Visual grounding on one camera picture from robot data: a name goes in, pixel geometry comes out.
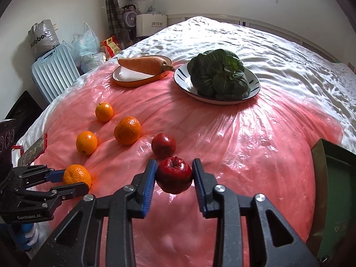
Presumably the pink plastic sheet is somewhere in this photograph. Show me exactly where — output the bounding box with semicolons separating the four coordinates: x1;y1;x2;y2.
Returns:
37;64;343;240

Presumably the white cardboard box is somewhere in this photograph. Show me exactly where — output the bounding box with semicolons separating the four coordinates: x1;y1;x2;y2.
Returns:
136;13;167;37

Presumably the lower purple fan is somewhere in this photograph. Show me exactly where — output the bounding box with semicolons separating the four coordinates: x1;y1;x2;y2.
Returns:
123;11;137;28

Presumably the red-edged phone on bed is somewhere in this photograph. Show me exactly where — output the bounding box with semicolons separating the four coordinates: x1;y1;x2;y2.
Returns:
18;134;47;166

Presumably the orange carrot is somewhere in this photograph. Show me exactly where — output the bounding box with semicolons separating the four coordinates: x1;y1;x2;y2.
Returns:
118;56;175;75

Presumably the blue white glove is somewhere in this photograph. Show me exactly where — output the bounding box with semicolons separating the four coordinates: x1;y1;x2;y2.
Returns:
11;224;39;251

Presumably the orange-rimmed oval dish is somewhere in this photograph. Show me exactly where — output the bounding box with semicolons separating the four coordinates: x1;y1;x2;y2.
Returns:
112;55;174;88

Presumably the translucent blue plastic bag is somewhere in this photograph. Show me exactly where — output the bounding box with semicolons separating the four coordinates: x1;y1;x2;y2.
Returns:
63;22;107;74

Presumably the green shallow tray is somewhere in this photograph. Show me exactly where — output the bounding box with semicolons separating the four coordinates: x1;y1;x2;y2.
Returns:
307;139;355;260

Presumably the grey plastic bag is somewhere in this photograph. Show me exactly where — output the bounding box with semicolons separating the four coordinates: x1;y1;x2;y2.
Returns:
28;19;60;60

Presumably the red apple back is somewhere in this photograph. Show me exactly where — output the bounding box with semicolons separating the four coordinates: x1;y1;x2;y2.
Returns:
152;133;177;159

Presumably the mandarin orange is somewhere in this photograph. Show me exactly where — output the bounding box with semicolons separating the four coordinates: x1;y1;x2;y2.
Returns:
114;116;142;145

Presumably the black-rimmed white plate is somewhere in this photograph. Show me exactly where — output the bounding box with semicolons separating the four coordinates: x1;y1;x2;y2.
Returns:
173;63;261;105

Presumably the plaid scarf on rack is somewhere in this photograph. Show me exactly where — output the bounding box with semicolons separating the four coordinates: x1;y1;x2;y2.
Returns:
106;0;131;49

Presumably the red apple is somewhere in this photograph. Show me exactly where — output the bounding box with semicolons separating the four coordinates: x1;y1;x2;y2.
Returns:
155;156;192;195
152;133;177;159

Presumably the red yellow snack box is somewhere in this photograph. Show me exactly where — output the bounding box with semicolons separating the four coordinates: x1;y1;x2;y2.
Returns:
100;36;121;60

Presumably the small orange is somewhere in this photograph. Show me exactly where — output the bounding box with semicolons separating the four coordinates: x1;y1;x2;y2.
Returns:
95;102;114;123

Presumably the dark green leafy vegetable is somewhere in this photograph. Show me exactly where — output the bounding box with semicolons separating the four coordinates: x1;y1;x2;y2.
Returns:
187;49;250;101

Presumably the light blue suitcase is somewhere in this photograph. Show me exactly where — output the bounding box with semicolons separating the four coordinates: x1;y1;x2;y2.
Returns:
31;44;80;104

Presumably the large mandarin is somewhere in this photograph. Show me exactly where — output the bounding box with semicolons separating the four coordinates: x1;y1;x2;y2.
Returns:
62;165;92;188

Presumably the white bed quilt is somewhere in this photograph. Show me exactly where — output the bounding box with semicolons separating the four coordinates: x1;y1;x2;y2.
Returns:
19;17;355;151

